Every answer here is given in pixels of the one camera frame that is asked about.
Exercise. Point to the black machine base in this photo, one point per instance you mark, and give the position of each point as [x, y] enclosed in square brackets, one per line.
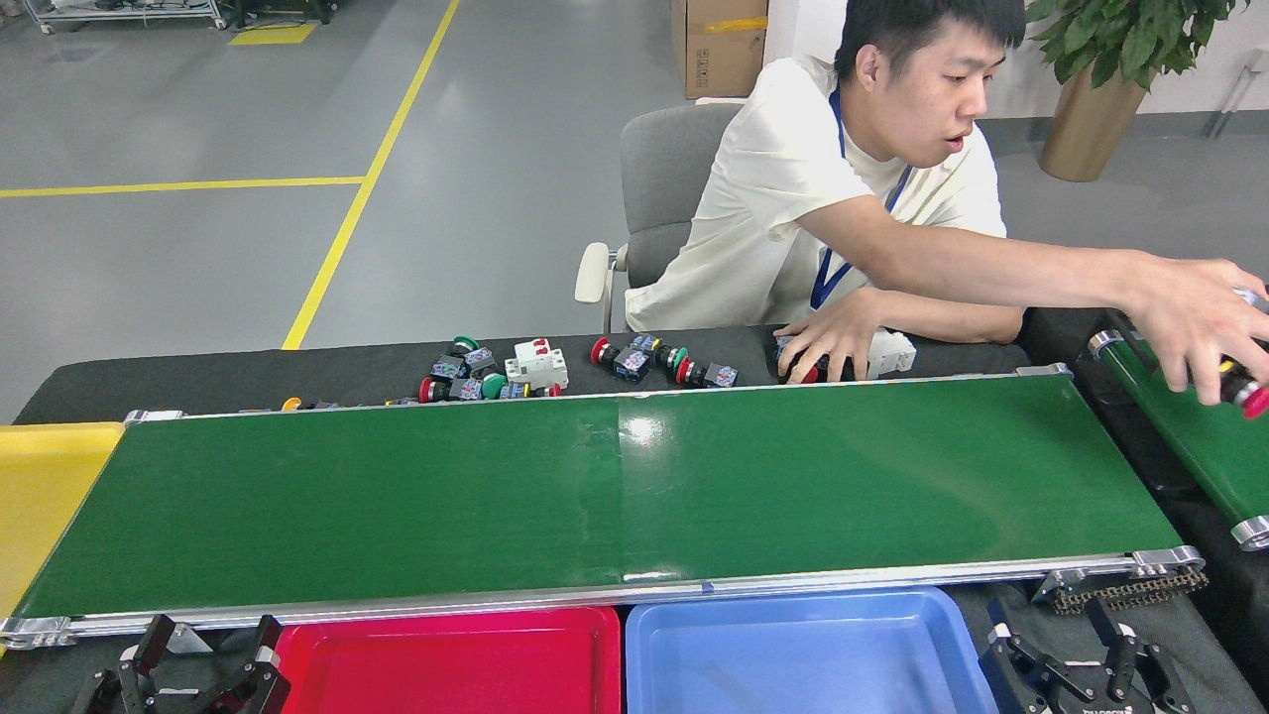
[288, 10]

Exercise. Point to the person's left hand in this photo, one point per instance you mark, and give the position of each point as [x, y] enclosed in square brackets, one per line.
[838, 332]

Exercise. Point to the green plant in gold pot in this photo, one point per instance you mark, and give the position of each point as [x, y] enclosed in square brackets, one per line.
[1091, 129]

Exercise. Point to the red mushroom button switch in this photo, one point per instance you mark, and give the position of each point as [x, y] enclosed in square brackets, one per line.
[1254, 400]

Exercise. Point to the grey office chair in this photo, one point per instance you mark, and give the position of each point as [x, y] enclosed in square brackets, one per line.
[664, 178]

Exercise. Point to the person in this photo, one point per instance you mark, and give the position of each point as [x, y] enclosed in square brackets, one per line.
[753, 198]

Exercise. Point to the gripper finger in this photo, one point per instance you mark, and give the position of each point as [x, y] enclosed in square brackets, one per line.
[253, 689]
[104, 694]

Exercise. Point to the cardboard box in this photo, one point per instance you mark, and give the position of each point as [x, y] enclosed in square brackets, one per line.
[719, 50]

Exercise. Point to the metal wheeled cart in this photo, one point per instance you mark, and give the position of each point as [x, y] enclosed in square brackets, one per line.
[119, 12]

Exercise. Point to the grey blue contact block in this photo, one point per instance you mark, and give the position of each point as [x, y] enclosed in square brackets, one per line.
[448, 369]

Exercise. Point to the white wall conduit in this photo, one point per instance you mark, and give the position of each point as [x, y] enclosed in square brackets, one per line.
[1239, 89]

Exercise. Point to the red plastic tray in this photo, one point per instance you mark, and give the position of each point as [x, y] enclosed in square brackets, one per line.
[446, 664]

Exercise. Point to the green conveyor belt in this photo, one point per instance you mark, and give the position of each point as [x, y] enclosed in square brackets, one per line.
[595, 496]
[1190, 436]

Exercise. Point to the yellow plastic bin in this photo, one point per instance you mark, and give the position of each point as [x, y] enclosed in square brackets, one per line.
[50, 496]

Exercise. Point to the person's right hand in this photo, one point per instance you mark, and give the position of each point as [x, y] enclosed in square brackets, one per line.
[1200, 317]

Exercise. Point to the blue plastic tray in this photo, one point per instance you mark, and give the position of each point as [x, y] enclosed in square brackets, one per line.
[793, 654]

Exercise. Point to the white circuit breaker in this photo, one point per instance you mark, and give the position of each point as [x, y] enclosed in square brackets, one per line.
[892, 352]
[536, 367]

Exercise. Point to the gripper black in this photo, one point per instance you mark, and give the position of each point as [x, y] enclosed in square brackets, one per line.
[1100, 706]

